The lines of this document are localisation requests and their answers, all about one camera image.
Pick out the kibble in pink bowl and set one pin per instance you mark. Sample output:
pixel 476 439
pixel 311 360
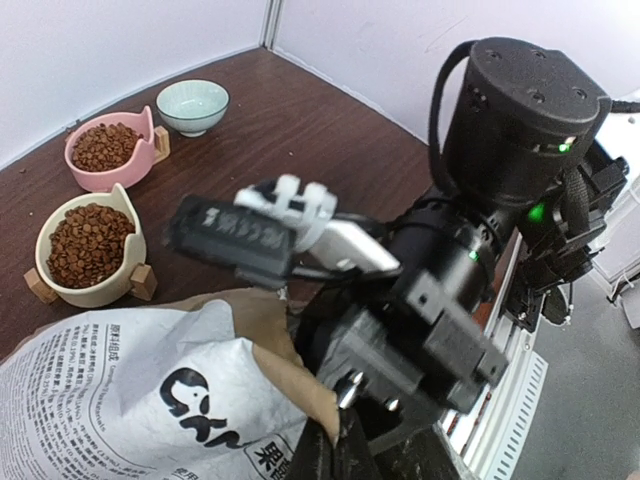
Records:
pixel 104 147

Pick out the pet food bag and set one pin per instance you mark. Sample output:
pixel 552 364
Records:
pixel 209 387

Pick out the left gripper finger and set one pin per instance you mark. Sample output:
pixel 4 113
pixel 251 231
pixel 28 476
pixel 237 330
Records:
pixel 316 458

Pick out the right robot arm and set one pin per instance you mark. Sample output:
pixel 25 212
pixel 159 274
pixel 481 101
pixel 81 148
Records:
pixel 512 148

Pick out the cream pet bowl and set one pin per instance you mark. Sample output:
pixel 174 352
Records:
pixel 135 276

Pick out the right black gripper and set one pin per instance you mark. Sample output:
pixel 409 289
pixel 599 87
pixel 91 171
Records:
pixel 399 349

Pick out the kibble in cream bowl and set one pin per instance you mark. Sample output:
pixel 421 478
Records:
pixel 87 245

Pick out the right aluminium frame post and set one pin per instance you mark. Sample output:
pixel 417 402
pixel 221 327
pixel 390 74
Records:
pixel 272 18

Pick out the pink pet bowl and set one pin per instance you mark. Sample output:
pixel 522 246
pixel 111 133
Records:
pixel 153 148

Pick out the light blue ceramic bowl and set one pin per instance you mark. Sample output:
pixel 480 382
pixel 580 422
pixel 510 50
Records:
pixel 192 107

